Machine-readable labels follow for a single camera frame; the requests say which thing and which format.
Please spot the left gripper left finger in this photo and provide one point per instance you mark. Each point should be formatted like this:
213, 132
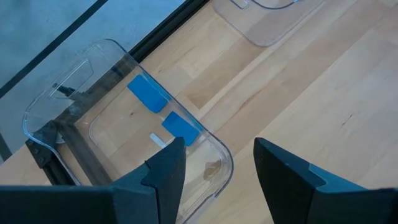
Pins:
161, 186

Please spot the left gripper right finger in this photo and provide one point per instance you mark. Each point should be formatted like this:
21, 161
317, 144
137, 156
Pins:
289, 186

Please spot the blue wedge block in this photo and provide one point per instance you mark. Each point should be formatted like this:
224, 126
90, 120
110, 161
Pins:
180, 127

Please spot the blue rectangular block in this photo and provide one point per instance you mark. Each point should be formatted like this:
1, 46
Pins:
147, 93

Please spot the clear plastic bin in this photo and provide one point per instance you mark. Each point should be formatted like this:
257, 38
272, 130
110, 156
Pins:
267, 28
118, 137

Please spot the black left frame rail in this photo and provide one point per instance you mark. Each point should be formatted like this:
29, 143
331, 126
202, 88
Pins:
84, 155

